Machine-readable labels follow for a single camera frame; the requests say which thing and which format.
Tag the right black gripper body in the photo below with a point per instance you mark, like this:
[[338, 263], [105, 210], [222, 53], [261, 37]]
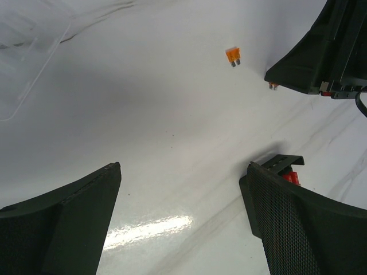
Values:
[[346, 61]]

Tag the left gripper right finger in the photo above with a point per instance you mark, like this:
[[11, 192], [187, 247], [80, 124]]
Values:
[[303, 232]]

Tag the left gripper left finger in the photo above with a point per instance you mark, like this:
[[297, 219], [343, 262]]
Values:
[[62, 231]]

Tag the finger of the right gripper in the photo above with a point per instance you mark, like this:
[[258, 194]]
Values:
[[305, 66]]

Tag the orange fuse pair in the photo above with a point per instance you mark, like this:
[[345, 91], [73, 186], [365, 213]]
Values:
[[273, 86], [233, 56]]

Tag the red fuse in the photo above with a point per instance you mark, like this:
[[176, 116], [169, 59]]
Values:
[[292, 177]]

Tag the clear plastic fuse box lid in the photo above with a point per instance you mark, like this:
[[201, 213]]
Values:
[[26, 47]]

